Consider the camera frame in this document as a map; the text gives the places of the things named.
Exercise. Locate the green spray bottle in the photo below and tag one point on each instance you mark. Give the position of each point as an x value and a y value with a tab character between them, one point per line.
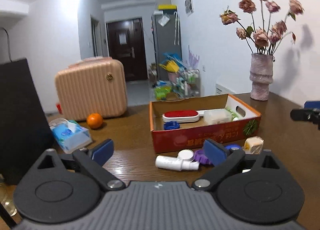
234	116

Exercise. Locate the glass jar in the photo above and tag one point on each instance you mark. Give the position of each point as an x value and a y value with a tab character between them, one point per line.
6	199

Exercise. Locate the orange fruit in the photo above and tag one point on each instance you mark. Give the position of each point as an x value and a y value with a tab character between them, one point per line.
94	121

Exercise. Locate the purple gear-shaped lid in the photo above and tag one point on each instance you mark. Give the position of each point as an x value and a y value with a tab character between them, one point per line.
200	157

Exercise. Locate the small white round cap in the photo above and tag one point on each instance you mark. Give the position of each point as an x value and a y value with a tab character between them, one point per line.
186	155

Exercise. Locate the red cardboard box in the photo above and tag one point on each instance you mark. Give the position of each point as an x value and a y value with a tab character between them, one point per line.
192	135

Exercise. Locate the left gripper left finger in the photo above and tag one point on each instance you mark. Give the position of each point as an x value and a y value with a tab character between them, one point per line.
90	163

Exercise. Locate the blue gear-shaped lid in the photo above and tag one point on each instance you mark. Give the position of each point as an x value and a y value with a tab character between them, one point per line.
172	125

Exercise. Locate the blue round lid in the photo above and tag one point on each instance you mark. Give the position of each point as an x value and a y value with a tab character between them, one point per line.
232	147

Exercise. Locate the red white lint brush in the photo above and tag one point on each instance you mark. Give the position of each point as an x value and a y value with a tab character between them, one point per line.
182	116

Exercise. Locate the yellow box on fridge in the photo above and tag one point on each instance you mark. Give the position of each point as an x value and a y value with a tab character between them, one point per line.
167	7

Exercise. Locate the white pill bottle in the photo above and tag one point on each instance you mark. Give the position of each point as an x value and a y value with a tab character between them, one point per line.
217	116

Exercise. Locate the dark brown door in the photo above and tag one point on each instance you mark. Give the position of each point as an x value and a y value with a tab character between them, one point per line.
126	44

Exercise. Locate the pink ribbed suitcase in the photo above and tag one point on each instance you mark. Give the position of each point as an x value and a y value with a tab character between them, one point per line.
93	85

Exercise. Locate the yellow watering can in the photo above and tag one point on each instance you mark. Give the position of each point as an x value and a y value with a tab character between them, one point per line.
170	66

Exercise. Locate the white spray bottle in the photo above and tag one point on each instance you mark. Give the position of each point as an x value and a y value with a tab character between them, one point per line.
171	163

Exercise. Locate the grey refrigerator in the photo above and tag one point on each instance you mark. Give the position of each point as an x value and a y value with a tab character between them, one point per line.
165	37

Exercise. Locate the blue tissue pack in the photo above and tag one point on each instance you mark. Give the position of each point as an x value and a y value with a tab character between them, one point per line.
69	135

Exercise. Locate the black paper bag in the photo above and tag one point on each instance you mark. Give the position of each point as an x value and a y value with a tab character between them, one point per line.
24	130

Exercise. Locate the cream square container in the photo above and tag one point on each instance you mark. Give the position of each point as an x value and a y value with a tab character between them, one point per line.
253	145

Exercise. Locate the dried pink flowers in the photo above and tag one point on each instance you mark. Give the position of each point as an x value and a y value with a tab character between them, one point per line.
261	35

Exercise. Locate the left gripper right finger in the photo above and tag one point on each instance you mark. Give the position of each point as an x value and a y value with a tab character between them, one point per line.
224	161

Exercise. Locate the wire storage rack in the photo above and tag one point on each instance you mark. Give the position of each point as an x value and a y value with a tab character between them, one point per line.
187	83

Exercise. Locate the pink textured vase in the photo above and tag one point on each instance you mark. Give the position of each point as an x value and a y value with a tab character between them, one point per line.
261	76

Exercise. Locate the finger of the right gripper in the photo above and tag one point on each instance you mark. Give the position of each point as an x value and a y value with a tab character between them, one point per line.
312	105
306	115

